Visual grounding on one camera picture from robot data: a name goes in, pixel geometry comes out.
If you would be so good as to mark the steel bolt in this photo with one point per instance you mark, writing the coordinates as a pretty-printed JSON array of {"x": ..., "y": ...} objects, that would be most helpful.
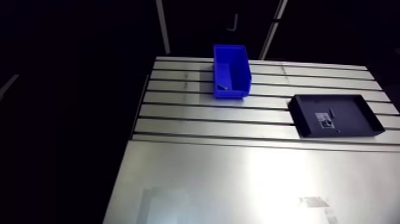
[{"x": 222, "y": 87}]

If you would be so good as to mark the blue bin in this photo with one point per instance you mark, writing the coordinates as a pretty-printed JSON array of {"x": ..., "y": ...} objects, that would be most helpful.
[{"x": 239, "y": 70}]

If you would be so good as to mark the pale metal post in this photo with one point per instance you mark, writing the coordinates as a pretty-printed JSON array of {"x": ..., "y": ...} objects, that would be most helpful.
[
  {"x": 162, "y": 26},
  {"x": 271, "y": 33}
]

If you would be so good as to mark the black tray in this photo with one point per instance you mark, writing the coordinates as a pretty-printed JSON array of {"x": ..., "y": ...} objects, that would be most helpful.
[{"x": 353, "y": 120}]

